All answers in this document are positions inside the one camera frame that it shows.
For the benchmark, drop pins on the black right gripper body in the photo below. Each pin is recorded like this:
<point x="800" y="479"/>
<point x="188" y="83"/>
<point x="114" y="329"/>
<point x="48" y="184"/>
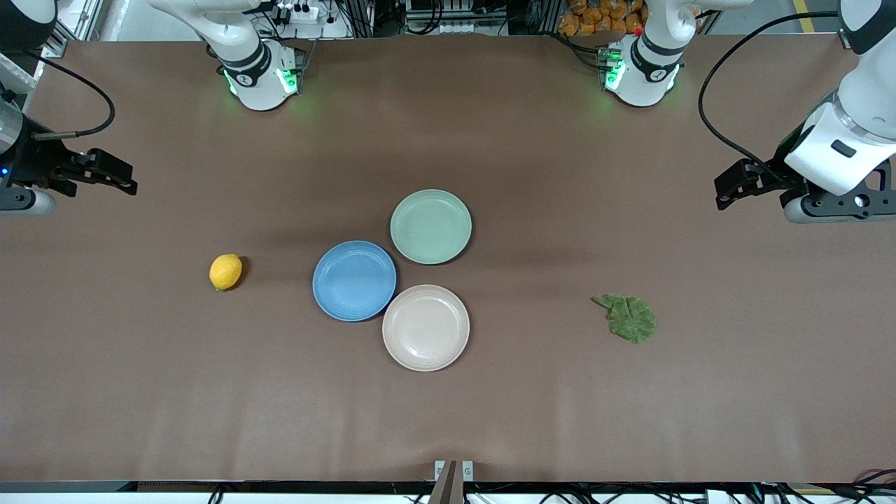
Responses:
<point x="35" y="164"/>

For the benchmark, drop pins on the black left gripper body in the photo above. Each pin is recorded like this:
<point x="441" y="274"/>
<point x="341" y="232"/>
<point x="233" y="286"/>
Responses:
<point x="775" y="173"/>

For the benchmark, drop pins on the yellow lemon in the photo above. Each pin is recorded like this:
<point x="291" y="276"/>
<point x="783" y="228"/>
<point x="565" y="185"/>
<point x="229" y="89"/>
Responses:
<point x="225" y="271"/>

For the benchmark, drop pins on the green lettuce leaf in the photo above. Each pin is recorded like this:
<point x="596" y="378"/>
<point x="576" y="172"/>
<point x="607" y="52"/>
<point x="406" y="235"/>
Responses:
<point x="630" y="318"/>

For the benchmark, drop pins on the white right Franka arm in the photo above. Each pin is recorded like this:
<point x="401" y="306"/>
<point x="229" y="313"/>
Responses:
<point x="255" y="77"/>

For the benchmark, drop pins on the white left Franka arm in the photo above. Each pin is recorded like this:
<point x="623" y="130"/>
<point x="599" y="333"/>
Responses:
<point x="647" y="77"/>

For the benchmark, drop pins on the bag of orange items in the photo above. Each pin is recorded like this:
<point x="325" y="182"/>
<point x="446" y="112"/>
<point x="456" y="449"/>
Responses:
<point x="595" y="17"/>

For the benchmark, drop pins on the white power strip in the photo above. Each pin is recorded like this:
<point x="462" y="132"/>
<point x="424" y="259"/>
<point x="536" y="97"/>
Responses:
<point x="301" y="14"/>

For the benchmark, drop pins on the blue plate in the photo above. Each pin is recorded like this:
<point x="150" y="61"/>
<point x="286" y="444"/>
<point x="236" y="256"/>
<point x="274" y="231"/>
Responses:
<point x="353" y="280"/>

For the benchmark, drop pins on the pale green plate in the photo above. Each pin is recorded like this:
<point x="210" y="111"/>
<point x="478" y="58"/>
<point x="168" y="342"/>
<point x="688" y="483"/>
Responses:
<point x="430" y="227"/>

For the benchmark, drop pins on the white electrical box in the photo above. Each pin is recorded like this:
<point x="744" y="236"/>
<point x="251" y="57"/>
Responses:
<point x="462" y="28"/>

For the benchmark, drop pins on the beige plate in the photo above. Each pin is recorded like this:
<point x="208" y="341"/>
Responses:
<point x="425" y="327"/>

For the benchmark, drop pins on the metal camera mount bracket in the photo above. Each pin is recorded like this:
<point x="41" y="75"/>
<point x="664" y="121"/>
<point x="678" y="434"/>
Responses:
<point x="451" y="483"/>

